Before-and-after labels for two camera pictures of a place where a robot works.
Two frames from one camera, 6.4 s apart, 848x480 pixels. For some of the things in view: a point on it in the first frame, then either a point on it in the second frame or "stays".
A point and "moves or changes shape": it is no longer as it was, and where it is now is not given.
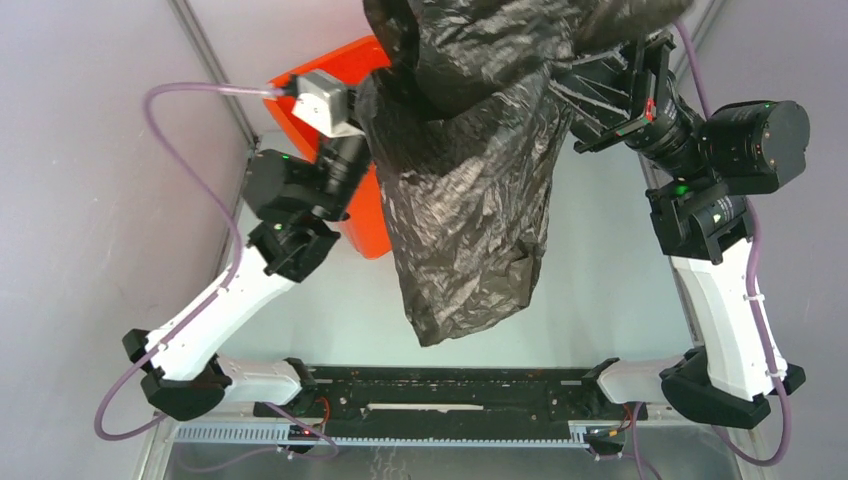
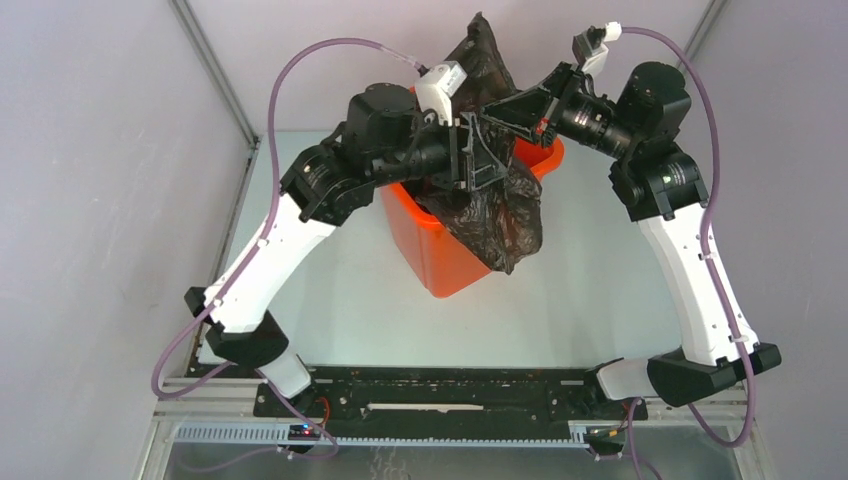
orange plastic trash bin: (366, 232) → (442, 263)
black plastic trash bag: (463, 100) moves or changes shape
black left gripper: (351, 113) → (471, 164)
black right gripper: (612, 95) → (538, 111)
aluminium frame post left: (183, 10) stays
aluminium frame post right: (711, 10) stays
